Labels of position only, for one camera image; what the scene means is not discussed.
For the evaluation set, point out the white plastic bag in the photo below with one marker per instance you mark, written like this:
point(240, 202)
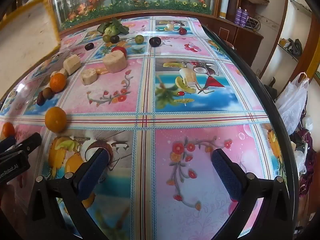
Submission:
point(295, 102)

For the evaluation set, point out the wooden side cabinet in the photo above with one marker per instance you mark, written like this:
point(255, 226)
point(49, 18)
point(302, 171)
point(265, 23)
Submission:
point(240, 40)

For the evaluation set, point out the small dark red cherry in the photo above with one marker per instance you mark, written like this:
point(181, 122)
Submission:
point(182, 31)

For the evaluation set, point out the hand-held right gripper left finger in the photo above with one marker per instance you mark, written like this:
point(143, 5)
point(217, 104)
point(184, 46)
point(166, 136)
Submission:
point(93, 175)

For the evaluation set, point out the dried red date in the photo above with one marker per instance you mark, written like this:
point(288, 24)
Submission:
point(40, 98)

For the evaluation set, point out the person's left hand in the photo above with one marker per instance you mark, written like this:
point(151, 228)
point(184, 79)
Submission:
point(11, 198)

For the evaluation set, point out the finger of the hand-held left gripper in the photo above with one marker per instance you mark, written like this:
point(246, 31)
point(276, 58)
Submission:
point(28, 143)
point(7, 142)

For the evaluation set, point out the deep orange tangerine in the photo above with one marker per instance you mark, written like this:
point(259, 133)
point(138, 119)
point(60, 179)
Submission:
point(8, 130)
point(58, 82)

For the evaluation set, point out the yellowish orange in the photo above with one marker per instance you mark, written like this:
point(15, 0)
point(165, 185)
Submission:
point(55, 119)

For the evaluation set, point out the printed fruit tablecloth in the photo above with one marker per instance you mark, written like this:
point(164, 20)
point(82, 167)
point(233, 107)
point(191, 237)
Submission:
point(200, 130)

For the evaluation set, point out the white wall shelf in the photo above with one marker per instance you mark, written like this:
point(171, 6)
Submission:
point(297, 30)

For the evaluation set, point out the brown cardboard box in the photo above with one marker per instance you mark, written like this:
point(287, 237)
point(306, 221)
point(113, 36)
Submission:
point(251, 3)

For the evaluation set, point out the small brown round fruit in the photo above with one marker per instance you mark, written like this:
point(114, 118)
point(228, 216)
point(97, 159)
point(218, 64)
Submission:
point(47, 93)

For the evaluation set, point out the small cauliflower floret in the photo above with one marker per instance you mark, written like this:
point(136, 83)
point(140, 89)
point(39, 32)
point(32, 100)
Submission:
point(109, 30)

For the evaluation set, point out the green leafy vegetable bundle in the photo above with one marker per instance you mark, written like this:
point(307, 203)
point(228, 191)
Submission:
point(120, 26)

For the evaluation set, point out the beige cylindrical chunk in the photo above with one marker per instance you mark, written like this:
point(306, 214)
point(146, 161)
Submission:
point(72, 64)
point(88, 76)
point(114, 61)

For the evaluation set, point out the green round fruit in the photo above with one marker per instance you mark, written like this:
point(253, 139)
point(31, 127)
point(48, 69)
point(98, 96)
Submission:
point(106, 38)
point(138, 39)

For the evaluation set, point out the pile of clothes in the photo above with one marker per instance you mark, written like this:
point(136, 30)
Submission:
point(307, 160)

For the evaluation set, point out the purple bottle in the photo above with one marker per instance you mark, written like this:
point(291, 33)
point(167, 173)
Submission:
point(245, 17)
point(239, 17)

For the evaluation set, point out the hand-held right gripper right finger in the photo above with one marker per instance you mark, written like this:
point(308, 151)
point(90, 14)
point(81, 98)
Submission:
point(225, 172)

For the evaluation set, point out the glass cabinet with artificial flowers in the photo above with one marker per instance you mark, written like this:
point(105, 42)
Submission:
point(132, 0)

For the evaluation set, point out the red tomato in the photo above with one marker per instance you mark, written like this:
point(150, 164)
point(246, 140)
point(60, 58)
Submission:
point(122, 49)

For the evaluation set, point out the white foam tray yellow rim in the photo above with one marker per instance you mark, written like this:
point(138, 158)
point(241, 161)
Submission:
point(25, 35)

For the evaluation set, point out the dark purple plum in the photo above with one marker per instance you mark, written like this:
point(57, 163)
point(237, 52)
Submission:
point(115, 39)
point(155, 41)
point(89, 46)

